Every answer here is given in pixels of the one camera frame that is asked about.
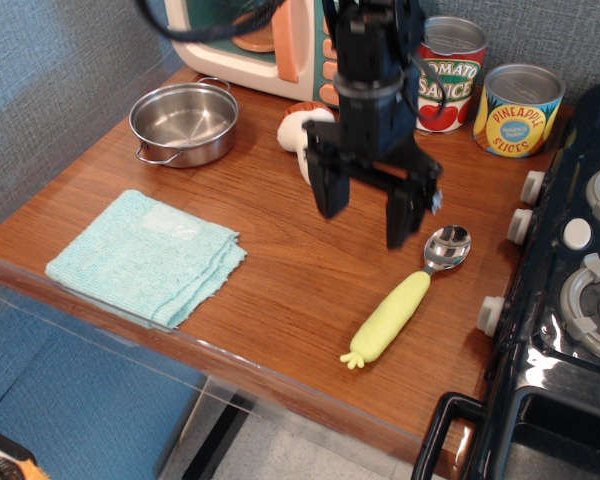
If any spoon with yellow-green handle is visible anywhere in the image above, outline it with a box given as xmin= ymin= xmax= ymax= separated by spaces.
xmin=339 ymin=225 xmax=472 ymax=370

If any small steel pot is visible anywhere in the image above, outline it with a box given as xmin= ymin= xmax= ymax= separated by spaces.
xmin=128 ymin=77 xmax=239 ymax=169

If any light blue folded cloth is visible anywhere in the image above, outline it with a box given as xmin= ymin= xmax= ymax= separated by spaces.
xmin=45 ymin=190 xmax=247 ymax=329

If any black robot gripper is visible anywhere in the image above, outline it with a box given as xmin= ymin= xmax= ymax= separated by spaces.
xmin=303 ymin=74 xmax=442 ymax=249

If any tomato sauce can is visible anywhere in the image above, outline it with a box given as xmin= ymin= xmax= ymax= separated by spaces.
xmin=416 ymin=16 xmax=488 ymax=133

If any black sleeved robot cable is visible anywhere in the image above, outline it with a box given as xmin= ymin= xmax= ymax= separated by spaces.
xmin=134 ymin=0 xmax=286 ymax=44

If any orange object at corner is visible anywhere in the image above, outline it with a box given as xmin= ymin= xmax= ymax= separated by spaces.
xmin=0 ymin=434 xmax=50 ymax=480

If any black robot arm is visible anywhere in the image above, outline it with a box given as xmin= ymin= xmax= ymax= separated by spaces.
xmin=303 ymin=1 xmax=442 ymax=249

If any black toy stove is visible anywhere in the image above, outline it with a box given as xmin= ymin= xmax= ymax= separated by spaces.
xmin=413 ymin=85 xmax=600 ymax=479

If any plush mushroom toy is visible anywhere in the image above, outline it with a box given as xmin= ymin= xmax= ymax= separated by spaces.
xmin=277 ymin=101 xmax=335 ymax=185

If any teal toy microwave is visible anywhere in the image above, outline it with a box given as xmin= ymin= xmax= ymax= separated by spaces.
xmin=173 ymin=1 xmax=338 ymax=107

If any pineapple slices can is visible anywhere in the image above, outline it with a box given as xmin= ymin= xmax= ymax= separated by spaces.
xmin=473 ymin=64 xmax=565 ymax=159

